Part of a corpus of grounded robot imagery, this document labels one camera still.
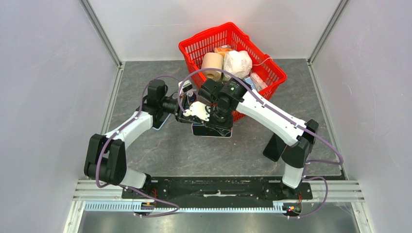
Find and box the orange box in basket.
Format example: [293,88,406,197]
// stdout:
[214,45,233,57]

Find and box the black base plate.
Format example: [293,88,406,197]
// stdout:
[121,175,313,208]

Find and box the beige toilet paper roll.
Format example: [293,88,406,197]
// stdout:
[201,52,223,81]

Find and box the red plastic basket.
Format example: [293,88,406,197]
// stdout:
[178,21,288,123]

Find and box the aluminium frame rail left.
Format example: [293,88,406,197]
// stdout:
[79,0,122,68]

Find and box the aluminium frame rail right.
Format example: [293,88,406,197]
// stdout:
[307,0,350,66]

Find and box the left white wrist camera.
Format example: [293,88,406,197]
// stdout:
[178,80,193,94]

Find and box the black phone on table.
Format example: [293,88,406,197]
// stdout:
[263,133,287,162]

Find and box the white toothed cable rail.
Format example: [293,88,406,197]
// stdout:
[84,199,287,214]

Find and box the orange label blue pump bottle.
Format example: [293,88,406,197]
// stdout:
[187,91,197,103]

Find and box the white plastic bag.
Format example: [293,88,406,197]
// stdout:
[223,50,252,79]

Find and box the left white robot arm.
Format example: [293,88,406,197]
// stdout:
[84,79,178,198]

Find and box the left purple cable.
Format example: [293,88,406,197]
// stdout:
[95,75,181,218]

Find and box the phone in light blue case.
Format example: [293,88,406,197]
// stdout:
[152,113,170,131]

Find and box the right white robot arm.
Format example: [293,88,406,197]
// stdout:
[198,78,319,199]

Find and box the aluminium frame rail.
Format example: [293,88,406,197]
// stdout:
[79,0,122,68]
[307,0,350,66]

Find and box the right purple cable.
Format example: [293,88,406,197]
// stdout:
[177,67,344,219]

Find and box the purple cable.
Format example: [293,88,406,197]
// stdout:
[177,67,344,219]
[95,75,181,218]

